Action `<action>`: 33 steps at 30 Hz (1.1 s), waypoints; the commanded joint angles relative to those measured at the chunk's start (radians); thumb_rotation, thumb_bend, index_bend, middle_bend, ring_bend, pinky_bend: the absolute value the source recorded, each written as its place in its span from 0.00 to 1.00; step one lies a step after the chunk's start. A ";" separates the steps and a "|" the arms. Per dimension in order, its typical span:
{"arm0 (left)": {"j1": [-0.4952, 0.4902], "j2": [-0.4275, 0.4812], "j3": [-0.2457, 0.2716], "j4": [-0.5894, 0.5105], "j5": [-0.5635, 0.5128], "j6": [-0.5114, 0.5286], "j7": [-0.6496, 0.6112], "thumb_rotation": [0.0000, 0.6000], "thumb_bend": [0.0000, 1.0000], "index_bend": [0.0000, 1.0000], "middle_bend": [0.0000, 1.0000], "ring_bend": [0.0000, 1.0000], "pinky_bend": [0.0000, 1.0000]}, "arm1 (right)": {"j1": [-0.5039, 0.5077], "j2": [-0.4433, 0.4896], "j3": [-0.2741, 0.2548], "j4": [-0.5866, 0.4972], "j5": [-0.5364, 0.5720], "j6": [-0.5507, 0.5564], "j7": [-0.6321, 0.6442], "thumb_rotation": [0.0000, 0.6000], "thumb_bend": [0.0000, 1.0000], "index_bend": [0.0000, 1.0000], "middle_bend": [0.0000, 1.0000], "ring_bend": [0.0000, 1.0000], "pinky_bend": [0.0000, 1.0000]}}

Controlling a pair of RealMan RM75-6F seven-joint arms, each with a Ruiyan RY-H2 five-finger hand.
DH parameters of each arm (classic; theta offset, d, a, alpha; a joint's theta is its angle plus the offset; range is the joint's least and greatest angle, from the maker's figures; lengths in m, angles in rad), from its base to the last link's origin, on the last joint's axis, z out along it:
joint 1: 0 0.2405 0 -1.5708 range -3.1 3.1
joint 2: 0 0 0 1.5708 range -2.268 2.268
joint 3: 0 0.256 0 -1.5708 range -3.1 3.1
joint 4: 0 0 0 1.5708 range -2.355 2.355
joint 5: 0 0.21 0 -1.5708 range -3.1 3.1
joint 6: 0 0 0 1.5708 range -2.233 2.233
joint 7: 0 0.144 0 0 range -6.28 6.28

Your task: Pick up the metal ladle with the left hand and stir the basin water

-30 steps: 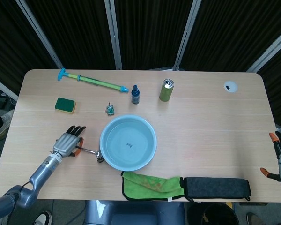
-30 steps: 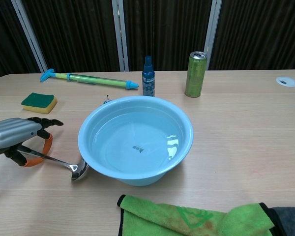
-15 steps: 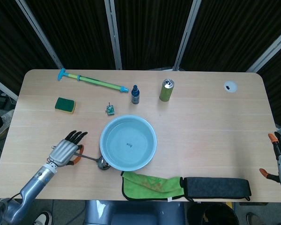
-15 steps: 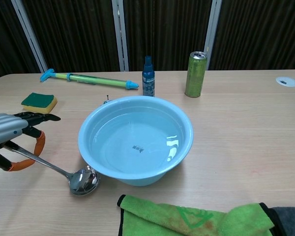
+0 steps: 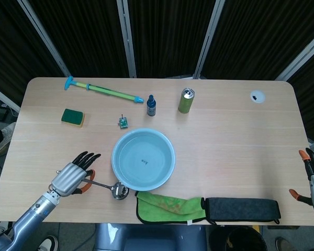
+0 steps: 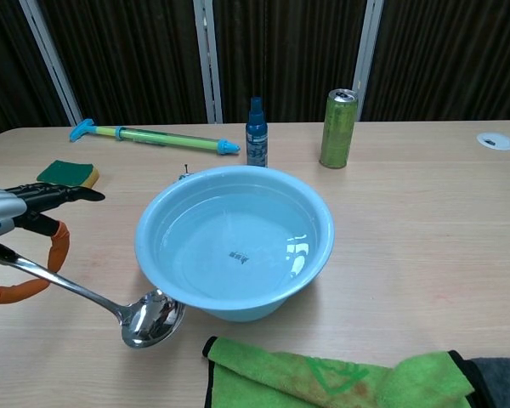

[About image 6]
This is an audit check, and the white partition frame post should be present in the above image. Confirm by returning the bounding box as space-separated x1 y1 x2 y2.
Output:
18 0 85 127
351 0 385 101
192 0 224 125

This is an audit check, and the tall green drink can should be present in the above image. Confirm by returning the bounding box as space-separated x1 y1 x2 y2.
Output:
319 88 360 170

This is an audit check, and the light blue water basin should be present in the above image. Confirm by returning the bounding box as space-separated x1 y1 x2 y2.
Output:
134 165 337 323

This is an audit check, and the green blue water gun toy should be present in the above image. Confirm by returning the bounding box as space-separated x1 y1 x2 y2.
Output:
69 118 242 157

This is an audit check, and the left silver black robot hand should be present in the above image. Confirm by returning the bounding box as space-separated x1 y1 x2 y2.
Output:
0 181 106 307

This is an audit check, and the steel ladle orange handle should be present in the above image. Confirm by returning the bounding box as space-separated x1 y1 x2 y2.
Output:
0 241 187 350

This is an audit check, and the white round cable grommet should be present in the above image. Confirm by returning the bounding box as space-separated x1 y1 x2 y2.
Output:
475 131 510 151

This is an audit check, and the green microfibre cloth black trim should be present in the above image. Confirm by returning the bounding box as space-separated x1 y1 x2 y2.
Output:
201 336 479 408

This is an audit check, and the dark grey felt pouch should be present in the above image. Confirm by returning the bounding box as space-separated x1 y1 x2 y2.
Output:
467 357 510 408

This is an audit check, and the green yellow scrub sponge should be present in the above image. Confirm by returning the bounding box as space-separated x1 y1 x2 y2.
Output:
36 159 101 190

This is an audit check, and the dark blue spray bottle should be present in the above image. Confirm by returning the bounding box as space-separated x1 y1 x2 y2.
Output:
245 96 269 168

